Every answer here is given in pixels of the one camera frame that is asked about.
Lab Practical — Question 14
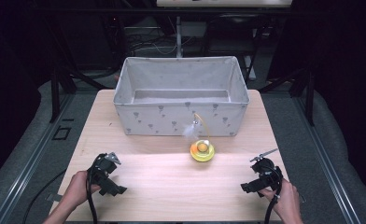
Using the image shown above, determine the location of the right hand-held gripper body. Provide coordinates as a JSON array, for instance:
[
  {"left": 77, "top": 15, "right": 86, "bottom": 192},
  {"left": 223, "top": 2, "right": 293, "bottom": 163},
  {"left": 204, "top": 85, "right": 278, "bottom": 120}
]
[{"left": 249, "top": 147, "right": 284, "bottom": 191}]

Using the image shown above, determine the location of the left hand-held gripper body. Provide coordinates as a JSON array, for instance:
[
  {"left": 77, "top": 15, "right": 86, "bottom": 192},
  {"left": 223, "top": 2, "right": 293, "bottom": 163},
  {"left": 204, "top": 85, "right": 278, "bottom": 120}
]
[{"left": 87, "top": 151, "right": 122, "bottom": 191}]

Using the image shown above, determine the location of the person's left hand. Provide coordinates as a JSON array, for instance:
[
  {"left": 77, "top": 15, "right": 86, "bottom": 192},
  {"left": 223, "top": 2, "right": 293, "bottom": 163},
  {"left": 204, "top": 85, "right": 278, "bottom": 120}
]
[{"left": 61, "top": 170, "right": 102, "bottom": 210}]

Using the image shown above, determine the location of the person's right hand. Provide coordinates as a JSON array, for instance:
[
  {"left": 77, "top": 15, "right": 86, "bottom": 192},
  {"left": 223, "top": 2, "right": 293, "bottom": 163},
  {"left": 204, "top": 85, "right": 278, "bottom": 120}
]
[{"left": 259, "top": 178, "right": 301, "bottom": 222}]

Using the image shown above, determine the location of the grey tape piece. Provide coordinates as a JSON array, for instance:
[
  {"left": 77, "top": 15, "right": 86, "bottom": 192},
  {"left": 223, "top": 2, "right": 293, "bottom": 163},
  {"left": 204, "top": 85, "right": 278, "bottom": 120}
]
[{"left": 45, "top": 192, "right": 63, "bottom": 203}]

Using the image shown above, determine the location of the black tape square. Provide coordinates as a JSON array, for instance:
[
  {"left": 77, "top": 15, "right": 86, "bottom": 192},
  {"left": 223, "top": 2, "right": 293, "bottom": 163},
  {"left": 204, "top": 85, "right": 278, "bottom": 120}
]
[{"left": 51, "top": 125, "right": 73, "bottom": 141}]

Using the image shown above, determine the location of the yellow feather cat toy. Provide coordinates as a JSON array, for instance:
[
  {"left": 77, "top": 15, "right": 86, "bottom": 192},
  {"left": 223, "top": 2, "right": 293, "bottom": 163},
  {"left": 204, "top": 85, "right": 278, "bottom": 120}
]
[{"left": 182, "top": 112, "right": 217, "bottom": 163}]

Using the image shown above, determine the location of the black metal stand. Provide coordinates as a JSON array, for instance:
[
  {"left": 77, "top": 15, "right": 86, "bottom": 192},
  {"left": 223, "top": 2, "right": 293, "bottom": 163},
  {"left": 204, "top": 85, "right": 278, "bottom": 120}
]
[
  {"left": 259, "top": 66, "right": 317, "bottom": 127},
  {"left": 44, "top": 18, "right": 110, "bottom": 123}
]

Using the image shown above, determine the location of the grey printed fabric storage box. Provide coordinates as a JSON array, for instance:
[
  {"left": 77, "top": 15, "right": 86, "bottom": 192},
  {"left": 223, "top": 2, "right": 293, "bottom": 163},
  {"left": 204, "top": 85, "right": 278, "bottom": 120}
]
[{"left": 113, "top": 55, "right": 251, "bottom": 137}]

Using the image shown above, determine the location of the black chair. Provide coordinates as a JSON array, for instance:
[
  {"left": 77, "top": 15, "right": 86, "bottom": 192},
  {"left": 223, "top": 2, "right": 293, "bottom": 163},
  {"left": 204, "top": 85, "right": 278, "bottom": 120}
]
[{"left": 201, "top": 14, "right": 263, "bottom": 82}]

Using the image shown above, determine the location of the white table leg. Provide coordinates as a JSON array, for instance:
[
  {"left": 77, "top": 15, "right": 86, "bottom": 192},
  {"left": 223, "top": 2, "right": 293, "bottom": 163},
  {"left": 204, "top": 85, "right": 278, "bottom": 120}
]
[{"left": 175, "top": 15, "right": 184, "bottom": 59}]

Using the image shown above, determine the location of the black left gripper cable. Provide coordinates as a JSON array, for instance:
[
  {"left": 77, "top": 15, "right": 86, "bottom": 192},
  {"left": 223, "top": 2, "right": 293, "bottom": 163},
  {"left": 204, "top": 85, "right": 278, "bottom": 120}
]
[{"left": 85, "top": 166, "right": 99, "bottom": 224}]

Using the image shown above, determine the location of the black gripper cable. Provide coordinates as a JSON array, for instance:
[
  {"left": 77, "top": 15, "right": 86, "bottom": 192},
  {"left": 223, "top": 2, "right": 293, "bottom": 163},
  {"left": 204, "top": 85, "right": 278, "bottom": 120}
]
[
  {"left": 263, "top": 165, "right": 284, "bottom": 224},
  {"left": 85, "top": 166, "right": 99, "bottom": 224}
]

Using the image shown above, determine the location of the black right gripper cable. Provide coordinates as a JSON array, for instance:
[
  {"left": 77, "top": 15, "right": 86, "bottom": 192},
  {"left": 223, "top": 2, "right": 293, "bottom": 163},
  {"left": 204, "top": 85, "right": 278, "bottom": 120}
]
[{"left": 263, "top": 165, "right": 284, "bottom": 224}]

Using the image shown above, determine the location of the metal floor rail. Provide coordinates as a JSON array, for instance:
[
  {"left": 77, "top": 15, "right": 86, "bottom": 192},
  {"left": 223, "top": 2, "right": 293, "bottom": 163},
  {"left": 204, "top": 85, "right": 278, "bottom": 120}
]
[
  {"left": 0, "top": 92, "right": 77, "bottom": 224},
  {"left": 292, "top": 92, "right": 363, "bottom": 224}
]

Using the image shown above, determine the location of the tangle of floor cables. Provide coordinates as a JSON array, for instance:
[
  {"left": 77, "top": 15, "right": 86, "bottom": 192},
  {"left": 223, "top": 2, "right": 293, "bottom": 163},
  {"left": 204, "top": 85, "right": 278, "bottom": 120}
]
[{"left": 124, "top": 25, "right": 198, "bottom": 56}]

